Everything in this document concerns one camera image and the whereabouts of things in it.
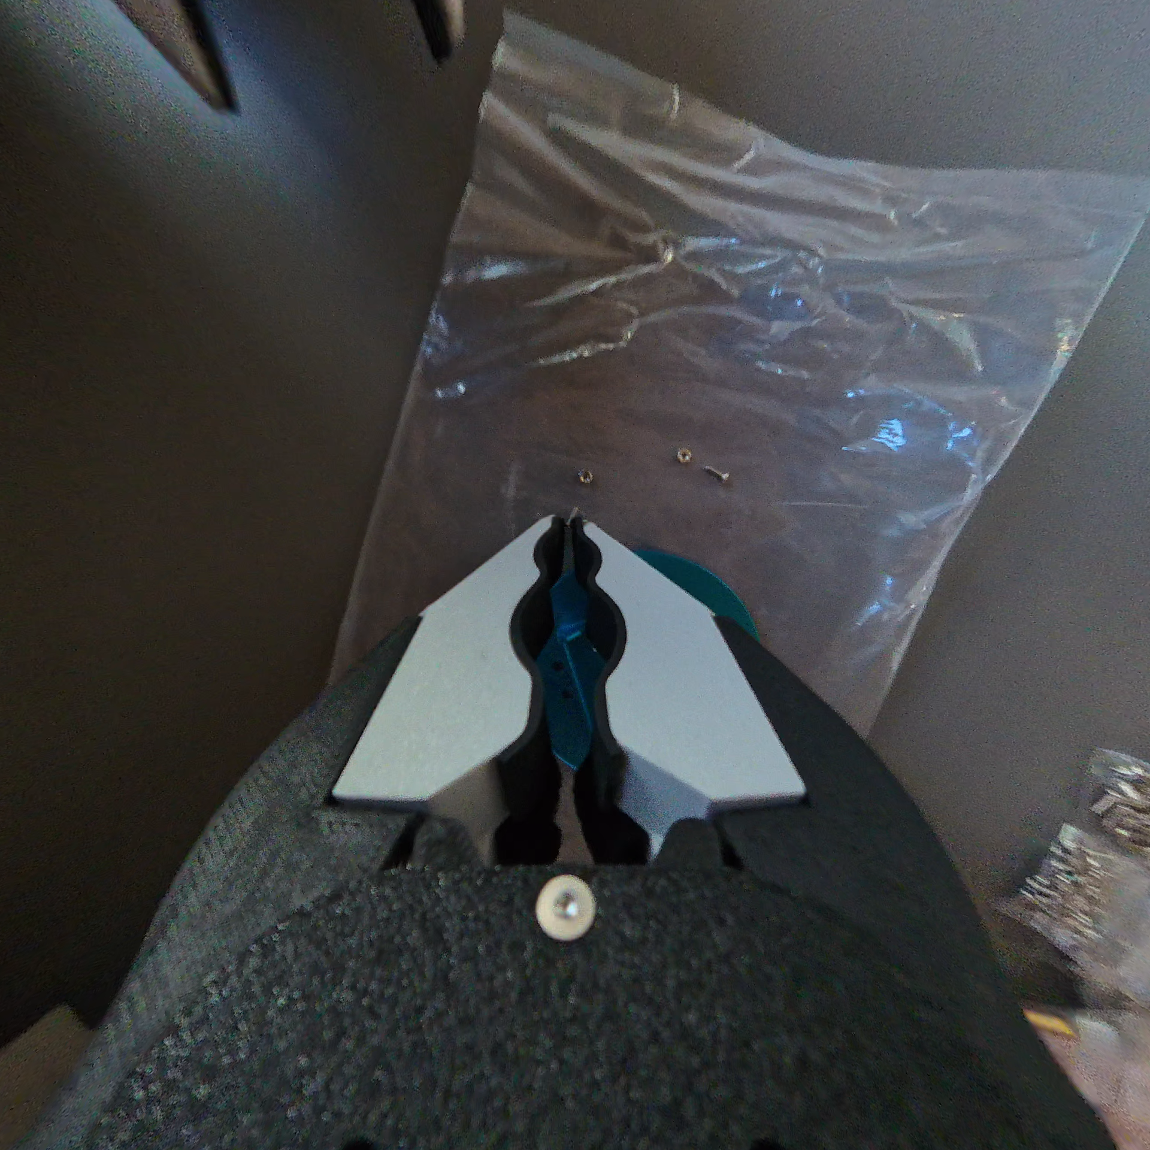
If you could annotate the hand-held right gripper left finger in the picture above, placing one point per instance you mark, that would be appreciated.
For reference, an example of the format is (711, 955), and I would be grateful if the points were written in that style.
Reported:
(432, 701)

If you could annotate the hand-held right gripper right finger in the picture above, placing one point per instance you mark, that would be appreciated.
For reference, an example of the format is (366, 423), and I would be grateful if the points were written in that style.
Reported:
(710, 710)

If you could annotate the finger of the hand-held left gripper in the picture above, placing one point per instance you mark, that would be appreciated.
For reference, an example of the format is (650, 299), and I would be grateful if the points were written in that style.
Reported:
(440, 27)
(203, 54)

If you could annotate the blue round plate with bracket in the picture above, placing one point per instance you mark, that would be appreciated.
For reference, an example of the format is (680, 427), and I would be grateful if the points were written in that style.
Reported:
(566, 701)

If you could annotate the clear plastic bag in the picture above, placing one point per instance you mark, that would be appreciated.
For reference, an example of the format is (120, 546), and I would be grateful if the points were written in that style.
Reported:
(719, 360)

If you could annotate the pile of small hardware bags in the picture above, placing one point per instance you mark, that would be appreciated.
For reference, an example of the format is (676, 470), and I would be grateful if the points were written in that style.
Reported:
(1079, 881)

